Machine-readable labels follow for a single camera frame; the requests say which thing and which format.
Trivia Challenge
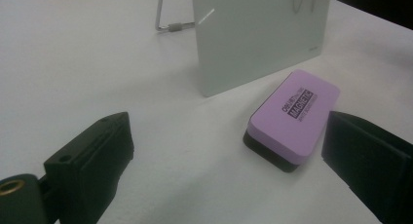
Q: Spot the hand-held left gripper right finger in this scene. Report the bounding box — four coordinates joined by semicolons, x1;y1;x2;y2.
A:
320;110;413;224

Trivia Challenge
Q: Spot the metal whiteboard stand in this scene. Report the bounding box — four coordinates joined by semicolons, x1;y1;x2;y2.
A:
155;0;197;33

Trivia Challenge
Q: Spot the purple whiteboard eraser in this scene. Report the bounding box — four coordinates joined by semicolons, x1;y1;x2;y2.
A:
243;68;341;173

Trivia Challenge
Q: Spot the pale glass whiteboard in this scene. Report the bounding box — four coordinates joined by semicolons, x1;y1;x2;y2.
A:
191;0;333;98

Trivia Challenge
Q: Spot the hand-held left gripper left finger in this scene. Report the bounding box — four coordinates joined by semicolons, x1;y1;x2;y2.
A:
43;111;135;224

